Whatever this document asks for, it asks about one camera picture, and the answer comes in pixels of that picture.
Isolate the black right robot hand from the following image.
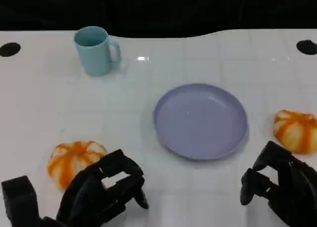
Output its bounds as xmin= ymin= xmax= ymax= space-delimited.
xmin=240 ymin=140 xmax=317 ymax=227

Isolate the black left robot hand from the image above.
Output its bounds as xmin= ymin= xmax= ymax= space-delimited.
xmin=55 ymin=149 xmax=150 ymax=227

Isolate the orange white toy bread roll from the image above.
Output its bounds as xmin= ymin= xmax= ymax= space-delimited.
xmin=273 ymin=109 xmax=317 ymax=155
xmin=47 ymin=140 xmax=108 ymax=190

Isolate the lilac plate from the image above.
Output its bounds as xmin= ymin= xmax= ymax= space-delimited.
xmin=152 ymin=83 xmax=249 ymax=162

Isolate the pale green mug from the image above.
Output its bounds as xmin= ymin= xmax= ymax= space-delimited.
xmin=73 ymin=26 xmax=122 ymax=77

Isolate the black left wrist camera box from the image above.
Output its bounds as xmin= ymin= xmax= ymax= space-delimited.
xmin=0 ymin=175 xmax=42 ymax=227

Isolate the black table cable grommet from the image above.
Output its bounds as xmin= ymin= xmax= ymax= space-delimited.
xmin=296 ymin=39 xmax=317 ymax=56
xmin=0 ymin=42 xmax=22 ymax=57

